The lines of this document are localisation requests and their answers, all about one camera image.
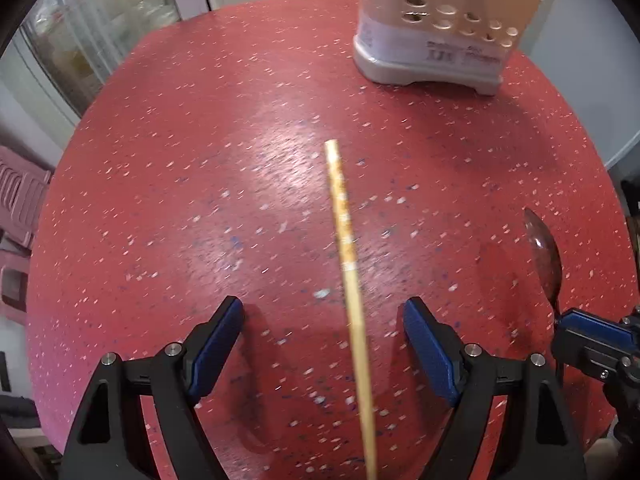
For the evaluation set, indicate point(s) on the pink plastic stool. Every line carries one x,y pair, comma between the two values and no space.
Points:
12,280
20,195

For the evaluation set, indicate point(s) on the beige plastic utensil holder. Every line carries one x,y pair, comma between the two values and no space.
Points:
400,55

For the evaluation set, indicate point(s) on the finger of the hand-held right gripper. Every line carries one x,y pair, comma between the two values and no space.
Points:
585,357
595,324

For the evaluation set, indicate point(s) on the glass sliding door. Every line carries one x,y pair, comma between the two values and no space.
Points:
100,30

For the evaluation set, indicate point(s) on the wooden chopstick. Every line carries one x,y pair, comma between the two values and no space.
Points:
350,270

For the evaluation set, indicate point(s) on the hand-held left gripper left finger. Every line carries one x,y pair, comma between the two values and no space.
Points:
220,347

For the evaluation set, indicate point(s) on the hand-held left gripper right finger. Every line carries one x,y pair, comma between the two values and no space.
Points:
430,350

